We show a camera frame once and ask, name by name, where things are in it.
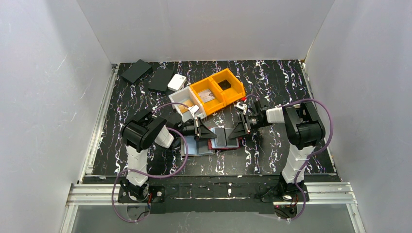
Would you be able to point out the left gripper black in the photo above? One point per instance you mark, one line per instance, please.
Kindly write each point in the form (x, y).
(197, 128)

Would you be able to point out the red leather card holder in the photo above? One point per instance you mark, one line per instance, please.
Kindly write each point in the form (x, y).
(222, 141)

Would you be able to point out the orange bin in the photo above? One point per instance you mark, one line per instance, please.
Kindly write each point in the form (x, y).
(212, 106)
(236, 92)

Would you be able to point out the white small box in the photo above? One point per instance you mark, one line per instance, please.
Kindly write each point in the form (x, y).
(177, 82)

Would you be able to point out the white plastic bin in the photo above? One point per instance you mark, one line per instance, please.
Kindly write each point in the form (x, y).
(187, 97)

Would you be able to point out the grey card holder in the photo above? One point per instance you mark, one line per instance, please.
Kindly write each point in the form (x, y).
(198, 147)

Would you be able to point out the black flat box left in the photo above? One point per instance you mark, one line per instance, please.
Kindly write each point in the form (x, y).
(136, 71)

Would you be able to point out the orange bin middle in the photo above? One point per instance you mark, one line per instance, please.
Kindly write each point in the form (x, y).
(212, 106)

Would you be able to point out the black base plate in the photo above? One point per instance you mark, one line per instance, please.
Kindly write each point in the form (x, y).
(243, 193)

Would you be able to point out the black card in bin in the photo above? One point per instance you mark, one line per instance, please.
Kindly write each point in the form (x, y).
(224, 85)

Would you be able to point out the aluminium rail frame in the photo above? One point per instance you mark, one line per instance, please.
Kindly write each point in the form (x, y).
(322, 190)

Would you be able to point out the orange card in bin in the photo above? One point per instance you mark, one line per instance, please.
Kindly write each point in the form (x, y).
(185, 106)

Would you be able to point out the black flat box right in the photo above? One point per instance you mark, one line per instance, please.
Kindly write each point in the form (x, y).
(160, 80)

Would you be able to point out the orange bin right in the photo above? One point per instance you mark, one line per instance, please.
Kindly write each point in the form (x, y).
(236, 92)

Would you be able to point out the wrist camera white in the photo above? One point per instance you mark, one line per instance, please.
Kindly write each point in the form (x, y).
(241, 106)
(193, 109)

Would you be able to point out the black flat box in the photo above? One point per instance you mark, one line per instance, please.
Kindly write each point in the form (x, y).
(160, 80)
(136, 71)

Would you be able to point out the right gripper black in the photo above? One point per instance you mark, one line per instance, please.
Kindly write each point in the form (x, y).
(244, 122)

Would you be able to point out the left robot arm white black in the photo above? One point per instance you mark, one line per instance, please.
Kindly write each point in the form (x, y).
(145, 129)

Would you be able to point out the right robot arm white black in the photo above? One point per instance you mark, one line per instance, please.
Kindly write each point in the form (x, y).
(304, 130)

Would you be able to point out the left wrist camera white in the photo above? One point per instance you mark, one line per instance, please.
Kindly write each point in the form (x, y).
(193, 109)

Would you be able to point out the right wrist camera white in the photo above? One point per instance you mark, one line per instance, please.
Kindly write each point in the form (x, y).
(241, 106)

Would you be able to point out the id card in bin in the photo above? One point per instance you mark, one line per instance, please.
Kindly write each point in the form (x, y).
(206, 95)

